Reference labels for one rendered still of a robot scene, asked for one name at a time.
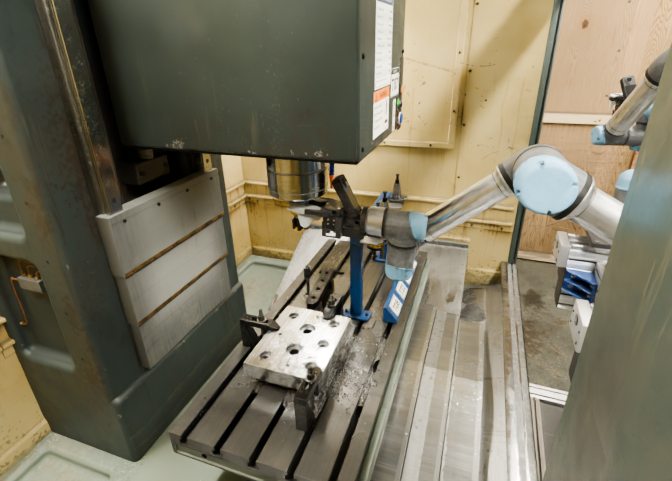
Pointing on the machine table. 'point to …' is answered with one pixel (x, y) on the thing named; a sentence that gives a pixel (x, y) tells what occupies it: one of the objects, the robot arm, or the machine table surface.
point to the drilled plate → (253, 367)
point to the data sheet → (383, 38)
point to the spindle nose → (296, 179)
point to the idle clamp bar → (320, 289)
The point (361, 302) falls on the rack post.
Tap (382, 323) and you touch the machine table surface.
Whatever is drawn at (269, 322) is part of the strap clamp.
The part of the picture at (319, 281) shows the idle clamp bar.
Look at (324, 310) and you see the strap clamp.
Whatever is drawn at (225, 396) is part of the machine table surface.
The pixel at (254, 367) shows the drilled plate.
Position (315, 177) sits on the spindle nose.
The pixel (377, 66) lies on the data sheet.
